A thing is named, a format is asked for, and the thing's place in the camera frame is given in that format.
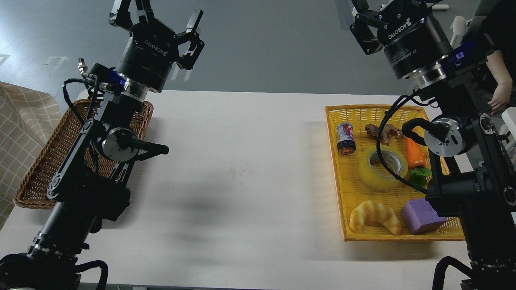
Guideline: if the beige checkered cloth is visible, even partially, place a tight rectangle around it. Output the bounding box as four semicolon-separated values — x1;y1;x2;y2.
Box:
0;81;62;227

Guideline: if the yellow tape roll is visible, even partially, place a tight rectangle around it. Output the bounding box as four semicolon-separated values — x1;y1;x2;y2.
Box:
358;145;409;192

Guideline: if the brown toy lion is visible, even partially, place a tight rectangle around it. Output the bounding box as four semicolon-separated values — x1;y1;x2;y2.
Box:
364;124;405;145

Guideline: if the purple foam block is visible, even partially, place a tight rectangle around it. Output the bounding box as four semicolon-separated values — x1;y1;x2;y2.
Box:
401;198;447;235

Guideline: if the orange toy carrot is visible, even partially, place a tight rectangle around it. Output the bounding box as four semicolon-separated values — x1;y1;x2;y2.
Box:
405;138;432;188

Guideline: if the person's hand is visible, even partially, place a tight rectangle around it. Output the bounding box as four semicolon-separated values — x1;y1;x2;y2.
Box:
488;79;513;116

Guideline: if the brown wicker basket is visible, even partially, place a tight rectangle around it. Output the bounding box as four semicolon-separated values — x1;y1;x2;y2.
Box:
13;99;154;210

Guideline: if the small drink can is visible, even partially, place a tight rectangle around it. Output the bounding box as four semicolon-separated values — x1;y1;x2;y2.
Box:
336;122;356;155

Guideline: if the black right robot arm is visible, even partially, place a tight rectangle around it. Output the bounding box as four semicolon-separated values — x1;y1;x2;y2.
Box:
350;0;515;290

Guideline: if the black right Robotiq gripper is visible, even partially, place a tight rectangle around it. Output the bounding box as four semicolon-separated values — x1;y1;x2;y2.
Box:
350;0;452;79

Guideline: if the toy croissant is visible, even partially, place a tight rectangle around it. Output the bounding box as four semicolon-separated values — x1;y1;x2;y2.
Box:
350;200;402;235

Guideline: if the yellow plastic basket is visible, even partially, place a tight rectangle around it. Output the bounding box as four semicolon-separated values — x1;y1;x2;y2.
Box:
325;104;464;242

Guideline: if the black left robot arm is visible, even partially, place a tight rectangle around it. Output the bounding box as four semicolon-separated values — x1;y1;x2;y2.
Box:
1;0;204;290

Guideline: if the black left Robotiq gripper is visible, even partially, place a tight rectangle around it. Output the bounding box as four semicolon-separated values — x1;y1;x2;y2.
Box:
108;0;204;93

